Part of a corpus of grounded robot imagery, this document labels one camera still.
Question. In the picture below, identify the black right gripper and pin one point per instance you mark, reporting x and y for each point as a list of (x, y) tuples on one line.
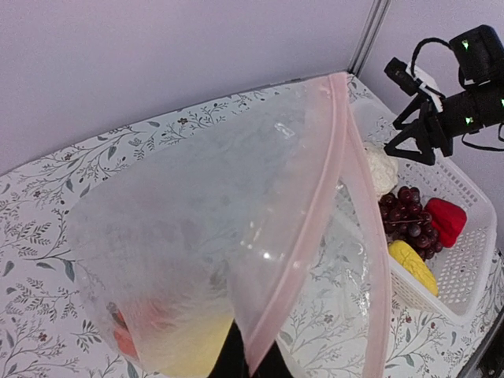
[(437, 130)]

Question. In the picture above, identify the red toy bell pepper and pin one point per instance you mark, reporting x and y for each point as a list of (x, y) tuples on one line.
[(448, 219)]

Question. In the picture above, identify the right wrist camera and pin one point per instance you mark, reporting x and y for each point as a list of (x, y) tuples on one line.
[(415, 83)]

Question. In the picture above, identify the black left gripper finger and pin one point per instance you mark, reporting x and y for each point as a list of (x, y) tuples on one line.
[(231, 362)]

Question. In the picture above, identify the purple toy grapes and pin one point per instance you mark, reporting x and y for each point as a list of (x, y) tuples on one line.
[(405, 218)]

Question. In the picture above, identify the floral patterned table mat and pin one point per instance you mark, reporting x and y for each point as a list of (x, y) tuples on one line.
[(45, 331)]

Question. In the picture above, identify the orange toy pumpkin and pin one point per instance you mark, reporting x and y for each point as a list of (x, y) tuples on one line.
[(151, 316)]

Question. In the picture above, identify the right aluminium frame post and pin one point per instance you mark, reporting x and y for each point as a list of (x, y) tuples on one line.
[(373, 23)]

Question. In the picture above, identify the white toy cauliflower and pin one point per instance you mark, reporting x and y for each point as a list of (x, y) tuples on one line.
[(383, 169)]

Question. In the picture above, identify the white plastic basket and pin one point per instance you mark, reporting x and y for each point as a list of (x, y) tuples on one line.
[(462, 270)]

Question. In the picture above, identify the clear zip top bag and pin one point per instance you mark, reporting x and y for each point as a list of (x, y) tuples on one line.
[(232, 222)]

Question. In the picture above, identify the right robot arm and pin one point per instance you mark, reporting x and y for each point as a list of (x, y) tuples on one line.
[(479, 53)]

